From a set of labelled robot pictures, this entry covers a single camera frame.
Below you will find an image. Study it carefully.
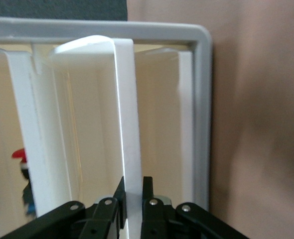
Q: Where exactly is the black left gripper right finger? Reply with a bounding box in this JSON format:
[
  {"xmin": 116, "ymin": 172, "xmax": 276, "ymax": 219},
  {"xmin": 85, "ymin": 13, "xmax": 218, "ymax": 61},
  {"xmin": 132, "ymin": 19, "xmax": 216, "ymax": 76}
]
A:
[{"xmin": 140, "ymin": 176, "xmax": 250, "ymax": 239}]

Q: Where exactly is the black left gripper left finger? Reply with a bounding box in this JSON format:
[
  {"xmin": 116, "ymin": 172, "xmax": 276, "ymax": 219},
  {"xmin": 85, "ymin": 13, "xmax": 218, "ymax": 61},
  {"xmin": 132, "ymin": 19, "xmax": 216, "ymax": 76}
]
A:
[{"xmin": 0, "ymin": 176, "xmax": 127, "ymax": 239}]

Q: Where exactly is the white plastic drawer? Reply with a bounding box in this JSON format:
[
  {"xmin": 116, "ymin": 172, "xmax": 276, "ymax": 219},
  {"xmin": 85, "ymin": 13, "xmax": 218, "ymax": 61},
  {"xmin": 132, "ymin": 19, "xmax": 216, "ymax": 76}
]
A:
[
  {"xmin": 0, "ymin": 48, "xmax": 72, "ymax": 220},
  {"xmin": 48, "ymin": 34, "xmax": 144, "ymax": 239}
]

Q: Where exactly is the white drawer cabinet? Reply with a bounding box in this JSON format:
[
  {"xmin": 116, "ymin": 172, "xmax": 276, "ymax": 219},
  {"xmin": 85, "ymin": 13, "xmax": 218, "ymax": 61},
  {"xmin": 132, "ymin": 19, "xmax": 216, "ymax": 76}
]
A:
[{"xmin": 0, "ymin": 16, "xmax": 214, "ymax": 212}]

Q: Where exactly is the red and blue object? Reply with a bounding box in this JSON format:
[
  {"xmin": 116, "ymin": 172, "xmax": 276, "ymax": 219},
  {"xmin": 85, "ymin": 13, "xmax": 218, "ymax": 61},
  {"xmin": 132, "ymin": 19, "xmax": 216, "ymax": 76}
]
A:
[{"xmin": 11, "ymin": 148, "xmax": 37, "ymax": 220}]

